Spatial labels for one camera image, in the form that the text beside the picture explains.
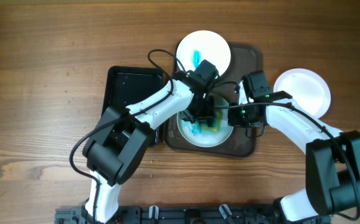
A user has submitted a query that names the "white plate bottom stained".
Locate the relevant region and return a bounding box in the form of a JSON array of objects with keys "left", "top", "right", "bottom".
[{"left": 177, "top": 110, "right": 234, "bottom": 147}]

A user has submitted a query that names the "white plate stained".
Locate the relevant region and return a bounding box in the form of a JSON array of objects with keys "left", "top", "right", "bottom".
[
  {"left": 274, "top": 68, "right": 331, "bottom": 118},
  {"left": 177, "top": 110, "right": 234, "bottom": 147},
  {"left": 176, "top": 30, "right": 231, "bottom": 75}
]

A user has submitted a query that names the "black rectangular water tray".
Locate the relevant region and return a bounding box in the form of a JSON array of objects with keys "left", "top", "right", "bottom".
[{"left": 100, "top": 65, "right": 165, "bottom": 147}]

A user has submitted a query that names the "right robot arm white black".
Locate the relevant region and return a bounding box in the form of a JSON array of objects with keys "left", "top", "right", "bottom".
[{"left": 228, "top": 71, "right": 360, "bottom": 223}]

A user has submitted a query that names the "brown serving tray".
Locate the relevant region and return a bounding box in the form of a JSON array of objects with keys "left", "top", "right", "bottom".
[{"left": 162, "top": 42, "right": 262, "bottom": 158}]

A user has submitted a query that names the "green yellow sponge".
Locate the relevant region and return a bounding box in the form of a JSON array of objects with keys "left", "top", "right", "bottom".
[{"left": 199, "top": 111, "right": 223, "bottom": 133}]

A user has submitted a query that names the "white plate top stained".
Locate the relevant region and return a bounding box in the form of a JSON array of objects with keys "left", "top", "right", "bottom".
[{"left": 176, "top": 30, "right": 231, "bottom": 75}]

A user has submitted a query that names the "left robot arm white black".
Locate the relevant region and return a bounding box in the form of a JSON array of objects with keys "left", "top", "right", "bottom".
[{"left": 82, "top": 60, "right": 219, "bottom": 223}]

